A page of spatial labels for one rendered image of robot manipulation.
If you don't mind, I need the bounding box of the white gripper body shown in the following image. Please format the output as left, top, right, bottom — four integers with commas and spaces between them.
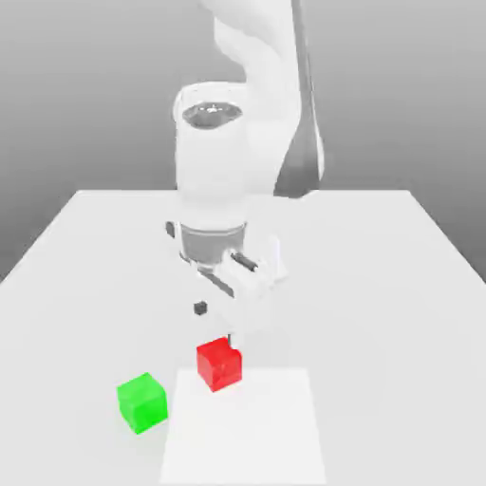
179, 258, 275, 336

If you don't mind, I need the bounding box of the small red cube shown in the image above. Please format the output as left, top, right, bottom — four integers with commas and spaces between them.
196, 336, 243, 394

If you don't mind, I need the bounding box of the small green cube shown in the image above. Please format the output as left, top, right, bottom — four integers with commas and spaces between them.
116, 371, 169, 436

